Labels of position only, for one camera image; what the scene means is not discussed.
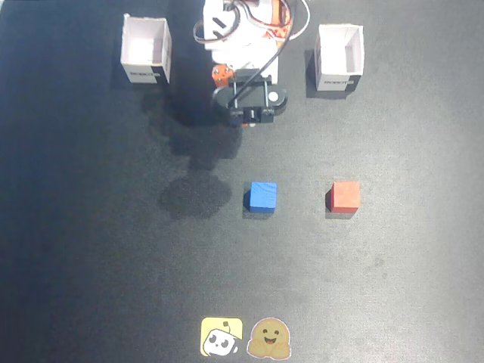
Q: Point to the blue cube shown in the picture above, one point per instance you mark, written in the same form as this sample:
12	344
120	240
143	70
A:
263	196

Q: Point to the red cube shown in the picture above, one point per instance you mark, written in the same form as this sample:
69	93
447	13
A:
346	196

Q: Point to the hugging face sticker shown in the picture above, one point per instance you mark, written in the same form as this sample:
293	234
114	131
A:
269	338

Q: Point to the yellow robot sticker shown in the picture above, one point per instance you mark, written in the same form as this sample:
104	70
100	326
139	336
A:
221	336

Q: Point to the black felt mat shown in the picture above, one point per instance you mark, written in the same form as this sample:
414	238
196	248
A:
113	246

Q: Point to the white cardboard box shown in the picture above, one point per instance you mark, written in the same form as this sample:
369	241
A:
143	41
336	53

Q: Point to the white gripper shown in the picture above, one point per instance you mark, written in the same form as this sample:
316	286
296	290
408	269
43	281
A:
221	76

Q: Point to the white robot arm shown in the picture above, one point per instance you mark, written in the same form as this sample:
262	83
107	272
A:
230	34

